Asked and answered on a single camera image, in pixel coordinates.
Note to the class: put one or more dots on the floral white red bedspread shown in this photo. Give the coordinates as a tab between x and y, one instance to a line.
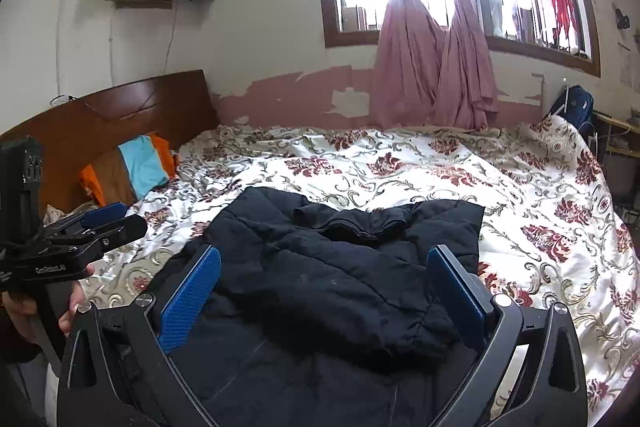
550	231

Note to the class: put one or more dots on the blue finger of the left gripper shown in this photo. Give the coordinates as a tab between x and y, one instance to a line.
103	216

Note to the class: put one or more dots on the person's left hand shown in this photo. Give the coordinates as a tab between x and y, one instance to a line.
22	311

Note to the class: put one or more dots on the blue orange folded cloth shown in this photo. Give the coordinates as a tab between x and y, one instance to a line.
129	171

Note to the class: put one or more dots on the dark navy padded jacket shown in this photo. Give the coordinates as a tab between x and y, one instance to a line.
324	317

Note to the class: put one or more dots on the blue backpack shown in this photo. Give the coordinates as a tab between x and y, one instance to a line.
575	105

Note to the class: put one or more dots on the pink window curtain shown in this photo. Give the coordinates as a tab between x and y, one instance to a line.
426	74

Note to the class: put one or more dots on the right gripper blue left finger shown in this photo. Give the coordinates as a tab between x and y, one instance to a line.
180	309

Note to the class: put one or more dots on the cluttered wooden side table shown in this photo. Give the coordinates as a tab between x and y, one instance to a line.
617	150

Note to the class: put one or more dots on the wooden bed headboard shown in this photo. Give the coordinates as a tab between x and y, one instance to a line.
176	107

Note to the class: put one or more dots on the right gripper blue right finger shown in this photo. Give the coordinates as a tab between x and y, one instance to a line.
463	296

